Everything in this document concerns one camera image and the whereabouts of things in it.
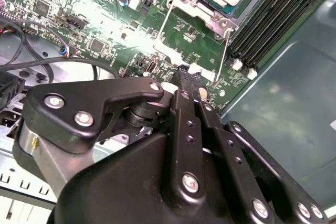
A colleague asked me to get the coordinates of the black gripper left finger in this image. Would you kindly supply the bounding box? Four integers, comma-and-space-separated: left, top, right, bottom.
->
12, 64, 207, 213

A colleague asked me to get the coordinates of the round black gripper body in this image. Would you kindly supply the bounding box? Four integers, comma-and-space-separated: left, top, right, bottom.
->
46, 133, 251, 224

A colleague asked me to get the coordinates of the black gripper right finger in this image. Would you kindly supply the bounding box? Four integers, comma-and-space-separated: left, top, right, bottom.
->
191, 73, 329, 224

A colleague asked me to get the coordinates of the metal socket cover frame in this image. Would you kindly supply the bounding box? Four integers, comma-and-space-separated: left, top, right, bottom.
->
153, 1, 234, 84

